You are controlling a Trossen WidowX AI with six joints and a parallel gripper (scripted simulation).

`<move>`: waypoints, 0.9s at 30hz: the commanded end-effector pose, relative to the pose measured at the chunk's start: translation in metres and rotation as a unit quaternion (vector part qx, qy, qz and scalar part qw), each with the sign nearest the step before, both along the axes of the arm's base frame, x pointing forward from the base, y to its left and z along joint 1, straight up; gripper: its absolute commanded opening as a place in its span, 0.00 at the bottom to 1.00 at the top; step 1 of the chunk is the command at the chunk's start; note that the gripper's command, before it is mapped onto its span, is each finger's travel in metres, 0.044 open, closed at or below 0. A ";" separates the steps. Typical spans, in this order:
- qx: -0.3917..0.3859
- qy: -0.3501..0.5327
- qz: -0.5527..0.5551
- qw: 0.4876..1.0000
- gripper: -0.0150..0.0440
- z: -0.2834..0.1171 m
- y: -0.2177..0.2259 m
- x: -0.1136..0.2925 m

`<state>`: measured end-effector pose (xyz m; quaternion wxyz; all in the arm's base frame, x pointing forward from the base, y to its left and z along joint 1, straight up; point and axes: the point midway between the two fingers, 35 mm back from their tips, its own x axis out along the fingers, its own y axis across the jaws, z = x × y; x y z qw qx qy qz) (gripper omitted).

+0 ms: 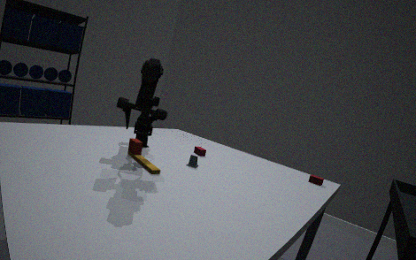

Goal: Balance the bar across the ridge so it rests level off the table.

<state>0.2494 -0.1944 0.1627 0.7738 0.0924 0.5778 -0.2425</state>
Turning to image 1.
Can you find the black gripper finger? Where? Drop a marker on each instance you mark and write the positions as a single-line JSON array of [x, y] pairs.
[[151, 119], [127, 116]]

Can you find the small red block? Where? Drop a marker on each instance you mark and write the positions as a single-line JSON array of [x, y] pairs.
[[200, 151]]

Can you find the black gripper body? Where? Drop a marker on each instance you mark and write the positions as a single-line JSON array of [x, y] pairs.
[[162, 114]]

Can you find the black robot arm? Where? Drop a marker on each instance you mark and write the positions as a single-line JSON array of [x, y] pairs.
[[151, 71]]

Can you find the yellow bar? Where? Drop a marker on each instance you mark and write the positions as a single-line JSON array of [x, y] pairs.
[[135, 151]]

